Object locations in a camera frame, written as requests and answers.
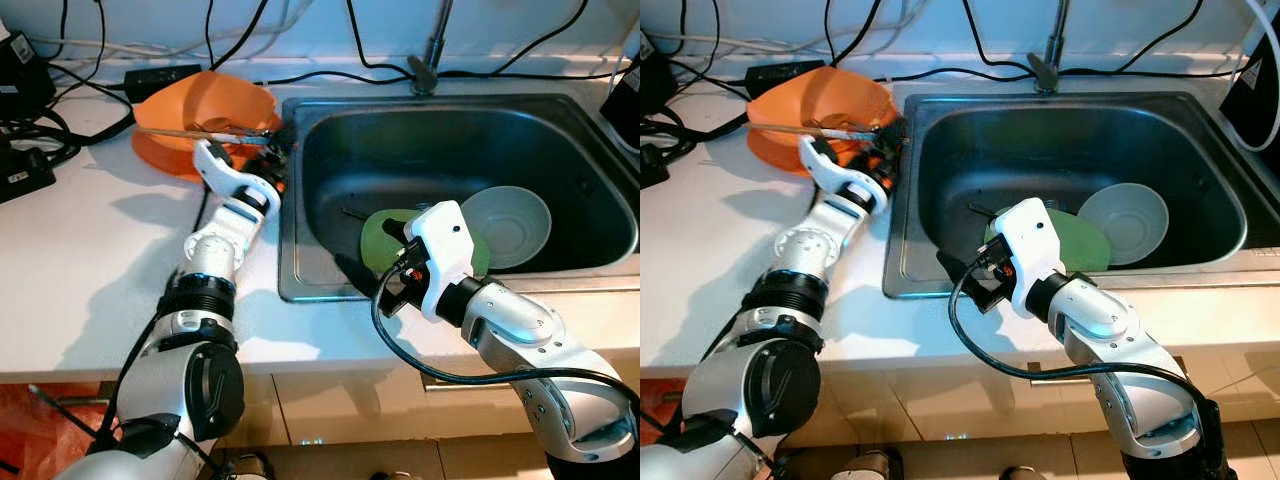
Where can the orange square plastic bowl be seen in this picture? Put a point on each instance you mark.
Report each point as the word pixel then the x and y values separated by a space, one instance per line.
pixel 815 95
pixel 200 100

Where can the brown wooden chopstick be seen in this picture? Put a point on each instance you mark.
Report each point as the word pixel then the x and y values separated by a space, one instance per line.
pixel 800 128
pixel 180 132

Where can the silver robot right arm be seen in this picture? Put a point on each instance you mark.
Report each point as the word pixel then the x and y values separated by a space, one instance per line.
pixel 1100 315
pixel 520 325

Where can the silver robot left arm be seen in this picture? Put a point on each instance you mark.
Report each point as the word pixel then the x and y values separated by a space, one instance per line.
pixel 830 250
pixel 215 255

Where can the cream kitchen cabinet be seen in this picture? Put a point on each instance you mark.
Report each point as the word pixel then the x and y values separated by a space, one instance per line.
pixel 940 410
pixel 340 410

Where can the stainless steel kitchen sink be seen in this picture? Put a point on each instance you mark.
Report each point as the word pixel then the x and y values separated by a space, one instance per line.
pixel 1060 140
pixel 450 140

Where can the green round plate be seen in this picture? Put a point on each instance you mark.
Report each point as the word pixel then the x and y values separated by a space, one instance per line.
pixel 1090 250
pixel 380 245

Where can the dark thin stick utensil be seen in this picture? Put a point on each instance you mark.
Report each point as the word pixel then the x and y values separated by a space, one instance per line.
pixel 357 214
pixel 982 210

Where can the flat black adapter brick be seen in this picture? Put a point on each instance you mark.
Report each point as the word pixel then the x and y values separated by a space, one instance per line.
pixel 785 73
pixel 160 78

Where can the grey-green round bowl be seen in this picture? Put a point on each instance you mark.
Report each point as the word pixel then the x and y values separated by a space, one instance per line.
pixel 510 225
pixel 1125 222

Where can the metal sink faucet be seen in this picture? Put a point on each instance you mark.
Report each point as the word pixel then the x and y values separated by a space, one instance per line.
pixel 1043 72
pixel 425 75

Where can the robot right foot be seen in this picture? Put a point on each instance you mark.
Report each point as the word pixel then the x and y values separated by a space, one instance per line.
pixel 395 476
pixel 1022 474

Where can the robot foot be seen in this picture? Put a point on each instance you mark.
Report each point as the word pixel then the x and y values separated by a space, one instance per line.
pixel 1022 474
pixel 870 465
pixel 248 468
pixel 395 476

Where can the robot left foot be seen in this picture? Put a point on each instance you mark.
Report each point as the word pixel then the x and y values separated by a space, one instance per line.
pixel 248 468
pixel 870 465

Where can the large black power adapter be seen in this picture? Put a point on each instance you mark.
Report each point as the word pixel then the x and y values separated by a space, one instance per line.
pixel 22 80
pixel 652 75

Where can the black countertop appliance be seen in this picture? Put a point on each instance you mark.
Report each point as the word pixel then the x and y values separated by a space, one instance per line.
pixel 625 95
pixel 1255 90

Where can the orange plastic bag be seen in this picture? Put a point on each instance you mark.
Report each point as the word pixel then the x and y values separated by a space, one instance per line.
pixel 655 410
pixel 35 440

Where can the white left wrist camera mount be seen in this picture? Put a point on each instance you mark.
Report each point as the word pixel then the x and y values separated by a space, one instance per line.
pixel 825 170
pixel 222 178

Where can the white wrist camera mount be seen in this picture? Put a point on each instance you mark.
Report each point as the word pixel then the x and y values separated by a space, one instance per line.
pixel 1035 245
pixel 222 178
pixel 825 170
pixel 445 245

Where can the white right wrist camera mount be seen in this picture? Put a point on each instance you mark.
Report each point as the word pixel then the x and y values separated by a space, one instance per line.
pixel 1035 245
pixel 445 245

